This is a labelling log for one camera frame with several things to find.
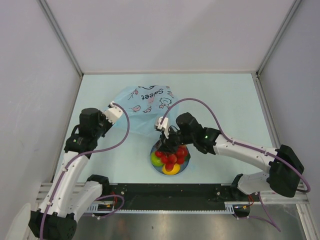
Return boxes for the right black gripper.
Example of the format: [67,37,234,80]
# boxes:
[157,126,195,154]

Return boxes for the small red fake fruits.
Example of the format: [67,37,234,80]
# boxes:
[154,146,189,172]

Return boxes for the yellow fake lemon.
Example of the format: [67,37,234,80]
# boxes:
[162,163,181,176]

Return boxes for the green fake apple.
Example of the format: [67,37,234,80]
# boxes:
[150,152,163,167]

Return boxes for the light blue plastic bag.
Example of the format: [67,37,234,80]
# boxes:
[113,85,179,138]

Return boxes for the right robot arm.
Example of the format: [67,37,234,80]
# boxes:
[154,112,305,201]

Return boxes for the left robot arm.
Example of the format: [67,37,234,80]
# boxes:
[28,104,124,240]

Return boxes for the blue plastic plate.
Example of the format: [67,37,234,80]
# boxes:
[149,143,191,177]

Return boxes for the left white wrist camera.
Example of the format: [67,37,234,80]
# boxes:
[102,101,123,125]

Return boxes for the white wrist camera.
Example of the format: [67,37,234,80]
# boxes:
[154,116,170,139]
[102,101,123,125]

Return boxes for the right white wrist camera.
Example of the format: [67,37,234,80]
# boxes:
[154,116,170,139]

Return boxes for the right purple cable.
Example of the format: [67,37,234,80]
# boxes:
[159,97,312,232]

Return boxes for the purple cable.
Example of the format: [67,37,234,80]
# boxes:
[159,97,312,232]
[39,101,131,240]

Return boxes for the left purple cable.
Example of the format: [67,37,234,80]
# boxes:
[39,101,131,240]

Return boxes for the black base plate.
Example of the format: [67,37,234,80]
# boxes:
[102,183,259,211]

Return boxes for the white slotted cable duct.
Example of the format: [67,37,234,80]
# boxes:
[85,203,115,214]

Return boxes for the right slotted cable duct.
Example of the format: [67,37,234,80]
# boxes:
[224,201,251,213]

